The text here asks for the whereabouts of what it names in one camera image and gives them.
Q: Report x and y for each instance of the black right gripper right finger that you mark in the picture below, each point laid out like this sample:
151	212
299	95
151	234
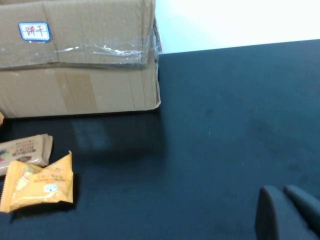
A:
307	205

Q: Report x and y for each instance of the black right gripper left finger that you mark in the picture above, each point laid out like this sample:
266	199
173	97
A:
277	220

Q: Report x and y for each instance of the small yellow snack packet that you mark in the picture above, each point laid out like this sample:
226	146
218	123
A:
37	187

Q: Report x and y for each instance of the taped cardboard box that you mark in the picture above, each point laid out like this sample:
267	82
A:
100	87

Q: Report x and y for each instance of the clear packing tape strip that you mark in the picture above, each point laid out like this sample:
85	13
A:
112	53

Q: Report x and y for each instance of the brown biscuit packet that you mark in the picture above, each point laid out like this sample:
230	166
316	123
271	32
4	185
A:
25	150

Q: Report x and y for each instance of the white sticker on taped box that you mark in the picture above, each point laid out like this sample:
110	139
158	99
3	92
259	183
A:
34	32

